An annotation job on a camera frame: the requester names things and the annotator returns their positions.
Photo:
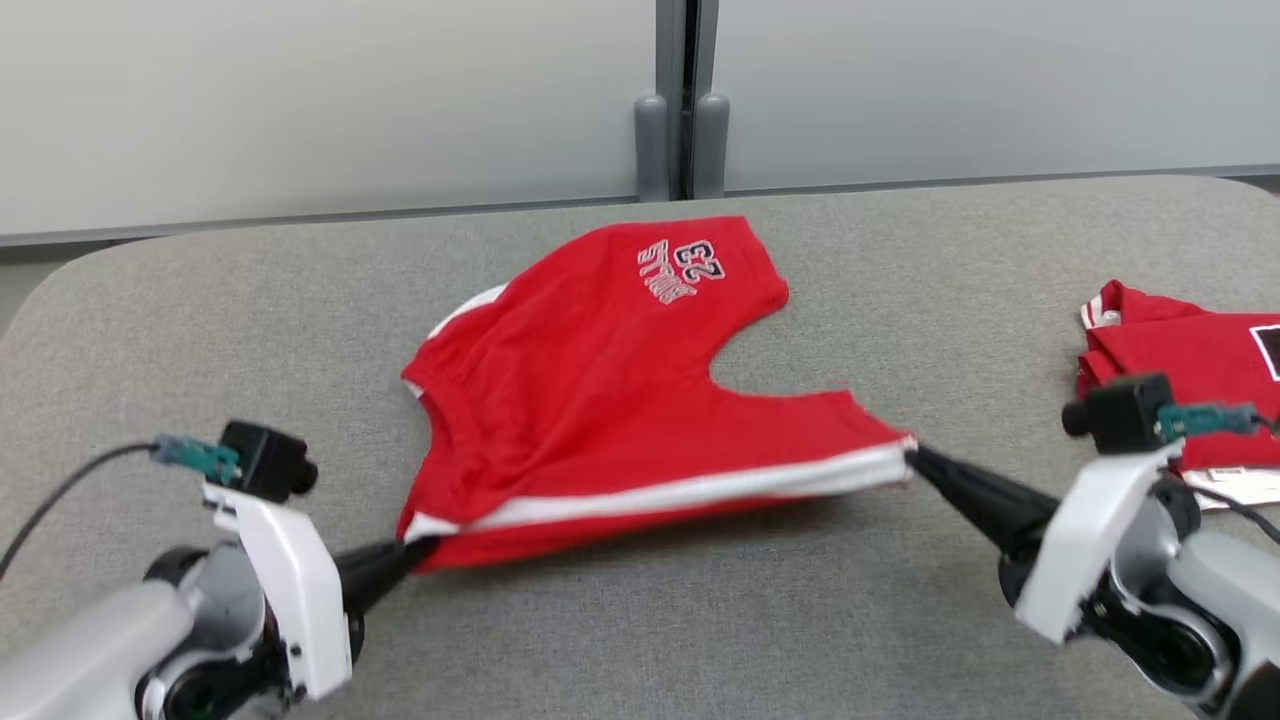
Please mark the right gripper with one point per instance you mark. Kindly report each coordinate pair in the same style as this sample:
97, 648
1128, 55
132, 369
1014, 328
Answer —
1170, 650

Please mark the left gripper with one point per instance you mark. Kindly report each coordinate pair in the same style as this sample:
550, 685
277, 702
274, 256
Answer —
225, 610

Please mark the red jersey shirt white sleeves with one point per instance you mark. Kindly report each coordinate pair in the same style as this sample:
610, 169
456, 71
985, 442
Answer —
1180, 350

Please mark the red shorts white stripe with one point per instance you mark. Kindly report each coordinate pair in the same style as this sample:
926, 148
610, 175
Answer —
600, 400

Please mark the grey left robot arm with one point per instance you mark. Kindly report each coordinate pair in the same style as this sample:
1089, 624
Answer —
70, 660

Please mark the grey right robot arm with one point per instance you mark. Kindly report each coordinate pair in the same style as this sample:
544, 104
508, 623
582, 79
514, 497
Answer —
1240, 590

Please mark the white left camera bracket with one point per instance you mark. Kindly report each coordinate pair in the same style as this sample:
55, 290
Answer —
290, 590

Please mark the white camera bracket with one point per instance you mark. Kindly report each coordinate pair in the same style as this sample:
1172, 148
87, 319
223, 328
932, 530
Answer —
290, 590
1085, 540

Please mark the white right camera bracket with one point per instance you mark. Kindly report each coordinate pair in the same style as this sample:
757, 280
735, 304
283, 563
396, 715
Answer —
1085, 540

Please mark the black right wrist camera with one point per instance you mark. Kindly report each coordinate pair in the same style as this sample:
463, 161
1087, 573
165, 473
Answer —
1120, 415

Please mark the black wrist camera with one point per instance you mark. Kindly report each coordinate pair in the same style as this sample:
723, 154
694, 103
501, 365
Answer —
1120, 415
265, 460

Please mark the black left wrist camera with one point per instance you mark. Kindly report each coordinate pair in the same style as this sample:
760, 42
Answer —
265, 460

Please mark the grey wall base rail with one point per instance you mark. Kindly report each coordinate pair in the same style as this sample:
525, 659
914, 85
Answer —
40, 240
1200, 175

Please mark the grey cylindrical post foot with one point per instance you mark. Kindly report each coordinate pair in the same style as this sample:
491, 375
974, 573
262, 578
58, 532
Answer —
711, 150
652, 150

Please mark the grey metal partition post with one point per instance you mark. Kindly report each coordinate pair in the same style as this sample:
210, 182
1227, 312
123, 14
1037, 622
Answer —
670, 50

